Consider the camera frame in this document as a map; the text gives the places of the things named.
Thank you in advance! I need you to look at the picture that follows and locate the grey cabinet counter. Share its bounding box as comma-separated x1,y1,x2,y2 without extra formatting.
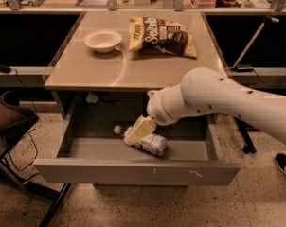
43,10,235,121

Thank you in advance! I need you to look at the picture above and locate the blue plastic water bottle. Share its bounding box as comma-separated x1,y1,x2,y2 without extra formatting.
114,125,167,156

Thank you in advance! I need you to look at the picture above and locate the white rod stand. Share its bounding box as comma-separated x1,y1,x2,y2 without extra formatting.
231,15,279,71

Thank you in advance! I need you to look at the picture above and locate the black power adapter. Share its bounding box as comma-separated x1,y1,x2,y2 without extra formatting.
0,64,11,74

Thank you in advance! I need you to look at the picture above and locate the black table leg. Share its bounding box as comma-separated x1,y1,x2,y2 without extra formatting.
235,118,257,154

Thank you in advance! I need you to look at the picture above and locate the open grey top drawer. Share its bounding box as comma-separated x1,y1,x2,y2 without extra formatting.
34,103,241,186

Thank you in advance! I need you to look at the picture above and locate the white bowl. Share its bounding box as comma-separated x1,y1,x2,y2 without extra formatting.
83,29,122,54

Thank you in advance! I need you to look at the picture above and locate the brown office chair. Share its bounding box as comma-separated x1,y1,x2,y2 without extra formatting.
0,90,73,227

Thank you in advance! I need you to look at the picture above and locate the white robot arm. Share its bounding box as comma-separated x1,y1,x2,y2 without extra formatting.
124,67,286,145

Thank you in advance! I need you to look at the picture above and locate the brown chip bag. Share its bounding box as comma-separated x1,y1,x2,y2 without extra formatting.
129,17,197,58

